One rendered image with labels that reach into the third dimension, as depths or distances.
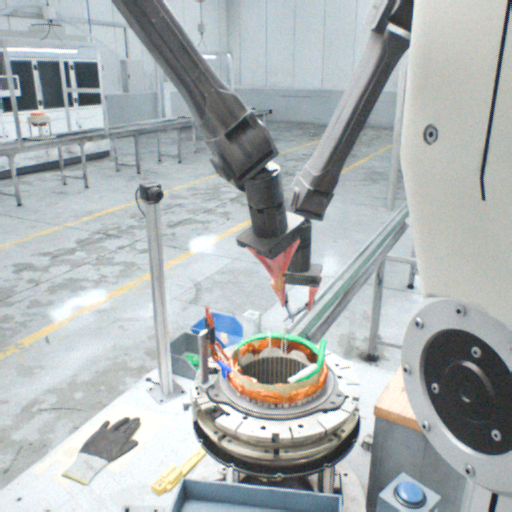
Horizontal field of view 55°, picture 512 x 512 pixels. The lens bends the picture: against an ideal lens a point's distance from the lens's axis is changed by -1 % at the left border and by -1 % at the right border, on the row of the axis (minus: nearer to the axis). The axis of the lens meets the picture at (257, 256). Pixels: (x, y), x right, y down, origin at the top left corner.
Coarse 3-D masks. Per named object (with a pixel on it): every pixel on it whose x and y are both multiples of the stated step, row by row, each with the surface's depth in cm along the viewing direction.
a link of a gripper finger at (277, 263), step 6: (252, 252) 81; (282, 252) 78; (258, 258) 82; (264, 258) 82; (276, 258) 77; (282, 258) 79; (264, 264) 83; (276, 264) 79; (270, 270) 83; (276, 270) 81; (270, 276) 84; (276, 276) 83
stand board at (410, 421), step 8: (400, 368) 105; (392, 376) 102; (400, 376) 102; (392, 384) 99; (400, 384) 99; (384, 392) 97; (392, 392) 97; (400, 392) 97; (384, 400) 94; (392, 400) 94; (400, 400) 94; (408, 400) 94; (376, 408) 93; (384, 408) 92; (392, 408) 92; (400, 408) 92; (408, 408) 92; (384, 416) 93; (392, 416) 92; (400, 416) 91; (408, 416) 90; (400, 424) 91; (408, 424) 90; (416, 424) 89
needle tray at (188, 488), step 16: (192, 480) 76; (208, 480) 76; (176, 496) 73; (192, 496) 77; (208, 496) 77; (224, 496) 76; (240, 496) 76; (256, 496) 75; (272, 496) 75; (288, 496) 74; (304, 496) 74; (320, 496) 73; (336, 496) 73
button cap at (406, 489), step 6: (402, 486) 77; (408, 486) 77; (414, 486) 77; (402, 492) 76; (408, 492) 76; (414, 492) 76; (420, 492) 76; (402, 498) 76; (408, 498) 75; (414, 498) 75; (420, 498) 75
